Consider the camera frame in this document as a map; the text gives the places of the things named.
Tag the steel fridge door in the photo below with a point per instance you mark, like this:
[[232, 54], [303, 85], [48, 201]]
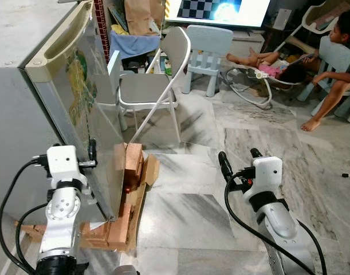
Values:
[[100, 114]]

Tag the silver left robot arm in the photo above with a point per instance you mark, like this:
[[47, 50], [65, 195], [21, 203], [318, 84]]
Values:
[[63, 212]]

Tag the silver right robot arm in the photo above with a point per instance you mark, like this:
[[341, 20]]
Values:
[[278, 223]]

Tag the brown cardboard sheet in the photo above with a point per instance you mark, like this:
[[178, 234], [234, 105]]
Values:
[[150, 169]]

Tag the yellow green fruit sticker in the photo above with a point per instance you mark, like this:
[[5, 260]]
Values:
[[77, 74]]

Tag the grey white folding chair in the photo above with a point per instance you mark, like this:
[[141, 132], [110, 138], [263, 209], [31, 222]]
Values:
[[143, 89]]

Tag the lying child pink clothes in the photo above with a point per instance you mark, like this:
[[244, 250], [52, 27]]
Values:
[[255, 57]]

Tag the white television cabinet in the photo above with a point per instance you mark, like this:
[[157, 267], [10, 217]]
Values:
[[249, 43]]

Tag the grey robot foot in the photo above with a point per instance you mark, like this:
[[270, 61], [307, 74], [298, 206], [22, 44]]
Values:
[[126, 271]]

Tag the blue cloth basket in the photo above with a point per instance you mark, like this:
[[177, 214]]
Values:
[[134, 44]]

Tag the light blue child chair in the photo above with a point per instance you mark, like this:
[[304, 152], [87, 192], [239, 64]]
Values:
[[335, 57], [209, 40]]

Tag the yellow cloth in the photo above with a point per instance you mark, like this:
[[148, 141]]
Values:
[[120, 30]]

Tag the red brick tile column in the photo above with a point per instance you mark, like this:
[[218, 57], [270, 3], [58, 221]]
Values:
[[101, 23]]

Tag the flat television screen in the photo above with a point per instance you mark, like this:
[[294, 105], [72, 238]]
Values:
[[249, 11]]

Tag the brown paper bag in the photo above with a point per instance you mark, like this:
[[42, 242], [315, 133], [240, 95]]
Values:
[[141, 14]]

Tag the white baby high chair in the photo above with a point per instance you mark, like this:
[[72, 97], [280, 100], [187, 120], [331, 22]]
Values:
[[312, 17]]

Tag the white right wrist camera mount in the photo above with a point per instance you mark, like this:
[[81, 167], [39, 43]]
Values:
[[267, 175]]

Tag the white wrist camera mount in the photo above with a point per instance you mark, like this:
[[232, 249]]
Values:
[[267, 175], [63, 160]]

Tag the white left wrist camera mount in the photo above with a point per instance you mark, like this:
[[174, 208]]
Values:
[[63, 160]]

